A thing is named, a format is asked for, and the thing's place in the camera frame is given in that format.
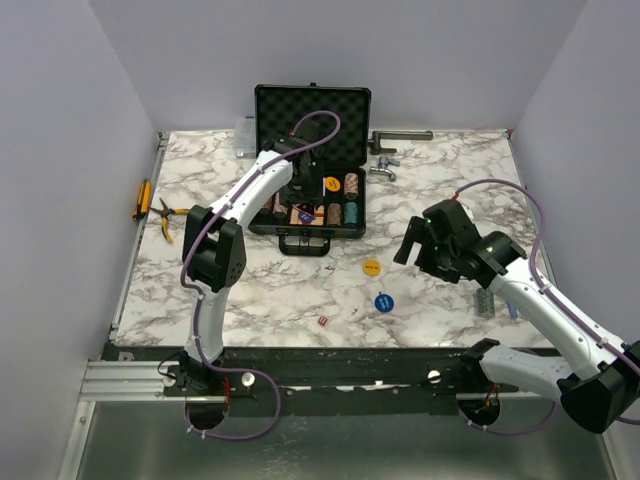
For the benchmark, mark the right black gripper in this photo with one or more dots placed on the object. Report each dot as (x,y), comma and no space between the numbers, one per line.
(416,231)

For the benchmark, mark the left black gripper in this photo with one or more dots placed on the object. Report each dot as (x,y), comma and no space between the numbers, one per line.
(312,192)

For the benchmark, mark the brown red chip stack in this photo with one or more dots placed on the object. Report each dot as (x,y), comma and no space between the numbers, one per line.
(334,215)

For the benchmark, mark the yellow round button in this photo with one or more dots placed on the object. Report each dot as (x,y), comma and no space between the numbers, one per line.
(371,267)

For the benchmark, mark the blue round button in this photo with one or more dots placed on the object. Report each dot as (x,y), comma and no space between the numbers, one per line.
(305,217)
(384,303)

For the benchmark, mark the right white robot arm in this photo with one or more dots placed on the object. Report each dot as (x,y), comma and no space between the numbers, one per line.
(595,375)

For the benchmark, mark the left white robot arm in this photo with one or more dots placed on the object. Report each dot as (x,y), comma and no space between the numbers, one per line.
(214,254)

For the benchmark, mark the black poker set case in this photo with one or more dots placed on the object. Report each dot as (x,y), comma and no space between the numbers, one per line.
(277,111)

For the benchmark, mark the yellow big blind button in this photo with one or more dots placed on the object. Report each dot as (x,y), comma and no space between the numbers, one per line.
(332,184)

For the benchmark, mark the blue round button in case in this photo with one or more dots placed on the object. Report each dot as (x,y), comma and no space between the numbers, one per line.
(305,217)

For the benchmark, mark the orange playing card deck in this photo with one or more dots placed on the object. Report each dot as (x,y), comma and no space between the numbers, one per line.
(317,211)

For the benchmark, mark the brown chip stack far left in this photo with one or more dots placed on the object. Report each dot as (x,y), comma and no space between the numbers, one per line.
(267,207)

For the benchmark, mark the clear plastic organizer box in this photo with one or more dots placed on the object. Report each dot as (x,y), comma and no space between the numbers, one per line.
(245,138)

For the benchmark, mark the grey green chip stack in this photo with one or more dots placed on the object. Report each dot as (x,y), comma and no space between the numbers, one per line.
(484,303)

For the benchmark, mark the silver metal tap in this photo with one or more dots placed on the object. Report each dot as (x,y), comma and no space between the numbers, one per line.
(384,167)

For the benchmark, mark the blue pen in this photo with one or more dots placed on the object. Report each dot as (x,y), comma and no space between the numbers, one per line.
(512,311)

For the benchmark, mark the orange black utility knife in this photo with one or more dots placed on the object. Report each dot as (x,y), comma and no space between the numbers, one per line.
(143,200)

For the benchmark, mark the grey metal door handle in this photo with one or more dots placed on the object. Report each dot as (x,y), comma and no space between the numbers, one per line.
(377,136)

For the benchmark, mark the yellow handled pliers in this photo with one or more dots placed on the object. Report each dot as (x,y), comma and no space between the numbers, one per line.
(165,212)

